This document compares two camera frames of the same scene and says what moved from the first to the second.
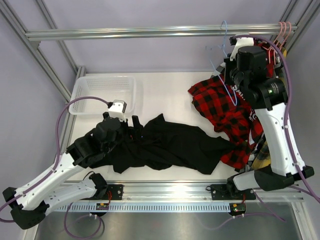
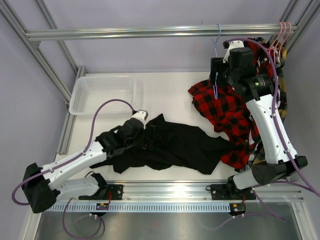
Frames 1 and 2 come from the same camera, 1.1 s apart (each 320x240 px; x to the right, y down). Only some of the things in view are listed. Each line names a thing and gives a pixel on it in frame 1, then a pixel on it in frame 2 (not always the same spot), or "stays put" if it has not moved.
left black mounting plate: [117, 191] stays put
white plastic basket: [108, 88] stays put
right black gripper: [229, 64] → [217, 65]
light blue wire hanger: [215, 68] → [215, 42]
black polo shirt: [161, 145] stays put
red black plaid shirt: [231, 110] stays put
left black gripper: [131, 134] → [149, 143]
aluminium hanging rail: [36, 35] stays put
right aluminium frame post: [299, 12] stays put
